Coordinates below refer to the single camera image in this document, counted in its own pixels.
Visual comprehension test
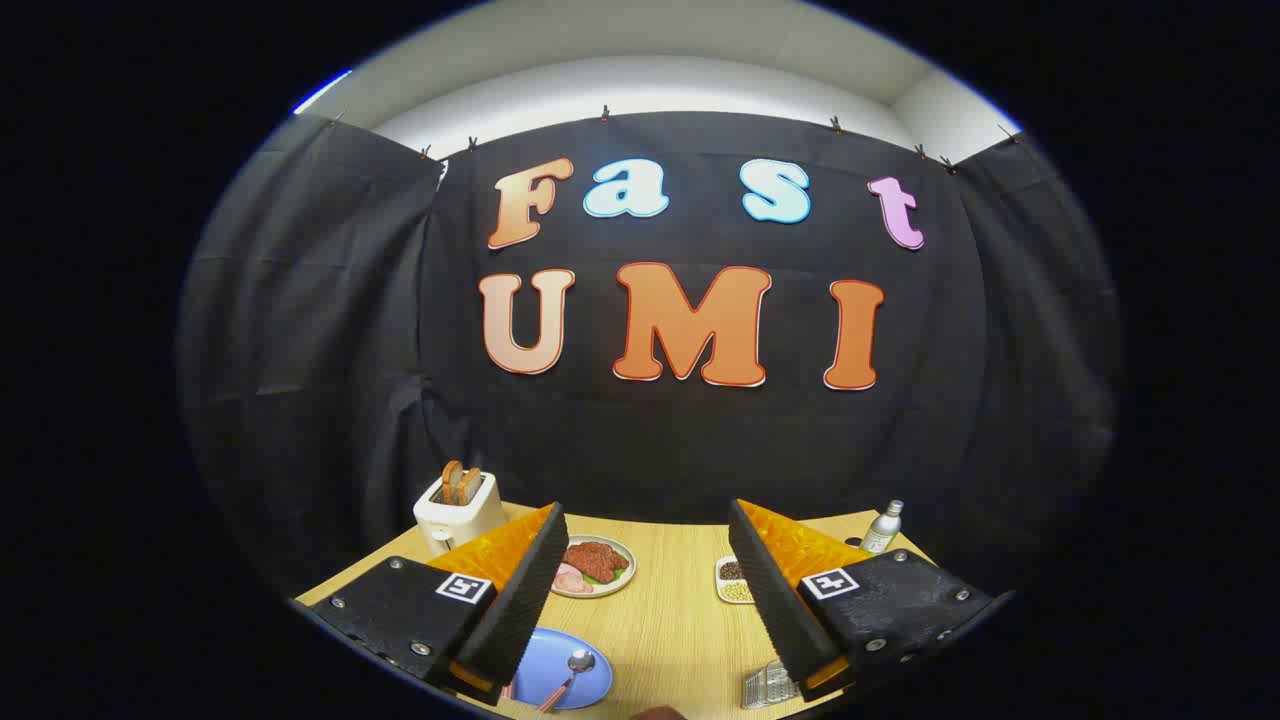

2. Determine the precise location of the white divided dish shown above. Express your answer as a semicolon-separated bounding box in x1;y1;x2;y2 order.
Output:
716;556;757;605

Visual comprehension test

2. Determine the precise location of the white toaster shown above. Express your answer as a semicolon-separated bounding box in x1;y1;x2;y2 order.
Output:
413;470;508;556

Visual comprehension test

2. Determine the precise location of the brown steak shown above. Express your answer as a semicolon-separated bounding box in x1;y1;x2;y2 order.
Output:
563;541;629;583

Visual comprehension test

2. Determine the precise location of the spoon with red checked handle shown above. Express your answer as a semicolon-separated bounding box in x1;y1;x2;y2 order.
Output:
537;648;597;713

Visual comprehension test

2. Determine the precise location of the blue round plate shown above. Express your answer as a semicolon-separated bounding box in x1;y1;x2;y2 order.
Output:
508;627;613;711

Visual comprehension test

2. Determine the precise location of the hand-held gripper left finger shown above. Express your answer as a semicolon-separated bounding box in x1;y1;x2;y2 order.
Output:
308;501;570;707

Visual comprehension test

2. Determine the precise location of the grey oval plate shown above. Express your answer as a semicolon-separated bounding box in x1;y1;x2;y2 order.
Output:
549;535;637;599

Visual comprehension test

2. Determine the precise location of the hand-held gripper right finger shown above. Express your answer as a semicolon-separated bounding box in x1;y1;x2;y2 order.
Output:
727;498;1001;703

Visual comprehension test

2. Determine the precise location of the metal wire cutlery basket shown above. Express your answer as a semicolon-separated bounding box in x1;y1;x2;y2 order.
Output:
743;658;803;710

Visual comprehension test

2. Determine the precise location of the green drink bottle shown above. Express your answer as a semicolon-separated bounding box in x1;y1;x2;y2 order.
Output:
860;499;905;555

